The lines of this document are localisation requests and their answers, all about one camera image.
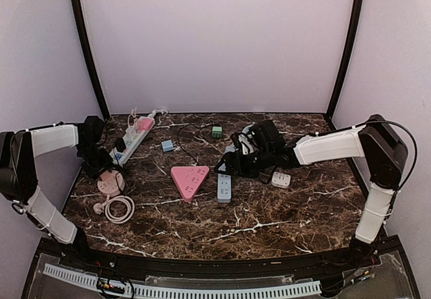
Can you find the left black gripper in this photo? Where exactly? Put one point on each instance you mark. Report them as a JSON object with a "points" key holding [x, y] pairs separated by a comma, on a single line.
{"points": [[94, 173]]}

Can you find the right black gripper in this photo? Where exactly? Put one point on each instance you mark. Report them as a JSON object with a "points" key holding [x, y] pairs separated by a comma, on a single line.
{"points": [[229, 157]]}

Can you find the blue grey power strip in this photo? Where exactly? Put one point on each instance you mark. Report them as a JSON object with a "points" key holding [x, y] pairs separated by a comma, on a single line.
{"points": [[224, 193]]}

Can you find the pink round power socket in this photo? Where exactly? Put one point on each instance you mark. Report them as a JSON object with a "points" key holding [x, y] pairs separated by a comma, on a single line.
{"points": [[111, 183]]}

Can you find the pink triangular power strip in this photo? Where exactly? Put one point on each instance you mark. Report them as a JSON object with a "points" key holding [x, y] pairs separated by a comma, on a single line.
{"points": [[188, 180]]}

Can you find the green charger plug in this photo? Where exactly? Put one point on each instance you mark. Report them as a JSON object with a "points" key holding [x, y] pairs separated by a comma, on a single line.
{"points": [[216, 132]]}

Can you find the small blue charger plug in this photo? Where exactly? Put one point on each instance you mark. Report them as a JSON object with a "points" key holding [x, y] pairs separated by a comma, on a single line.
{"points": [[167, 146]]}

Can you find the white square plug adapter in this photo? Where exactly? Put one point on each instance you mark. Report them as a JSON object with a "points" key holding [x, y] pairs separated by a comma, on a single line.
{"points": [[280, 180]]}

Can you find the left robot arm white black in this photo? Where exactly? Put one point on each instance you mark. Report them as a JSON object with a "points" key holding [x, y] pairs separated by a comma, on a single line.
{"points": [[19, 181]]}

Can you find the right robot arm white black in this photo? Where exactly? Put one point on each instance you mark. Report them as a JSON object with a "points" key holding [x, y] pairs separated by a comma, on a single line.
{"points": [[375, 140]]}

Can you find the pink plug on white strip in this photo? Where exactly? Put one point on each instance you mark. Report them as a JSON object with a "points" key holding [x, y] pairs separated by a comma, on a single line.
{"points": [[140, 123]]}

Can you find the long white power strip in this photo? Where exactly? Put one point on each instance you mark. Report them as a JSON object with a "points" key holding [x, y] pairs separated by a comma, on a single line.
{"points": [[133, 139]]}

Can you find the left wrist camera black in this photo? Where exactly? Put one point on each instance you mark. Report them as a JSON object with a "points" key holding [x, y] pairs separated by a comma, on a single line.
{"points": [[89, 132]]}

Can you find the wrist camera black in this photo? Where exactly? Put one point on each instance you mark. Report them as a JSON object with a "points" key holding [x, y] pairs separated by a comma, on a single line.
{"points": [[89, 132], [260, 137]]}

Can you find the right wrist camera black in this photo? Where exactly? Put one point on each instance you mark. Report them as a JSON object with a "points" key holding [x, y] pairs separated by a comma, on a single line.
{"points": [[260, 137]]}

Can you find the white slotted cable duct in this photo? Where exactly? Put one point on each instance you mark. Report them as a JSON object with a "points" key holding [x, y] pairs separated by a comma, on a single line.
{"points": [[173, 287]]}

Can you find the left black frame post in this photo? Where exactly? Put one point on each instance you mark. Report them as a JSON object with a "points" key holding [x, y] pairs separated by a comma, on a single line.
{"points": [[80, 24]]}

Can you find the black frame post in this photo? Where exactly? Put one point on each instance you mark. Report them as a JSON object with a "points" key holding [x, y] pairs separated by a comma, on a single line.
{"points": [[80, 24], [345, 58]]}

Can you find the right black frame post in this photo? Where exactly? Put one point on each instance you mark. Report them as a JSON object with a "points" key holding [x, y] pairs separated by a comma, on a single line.
{"points": [[345, 58]]}

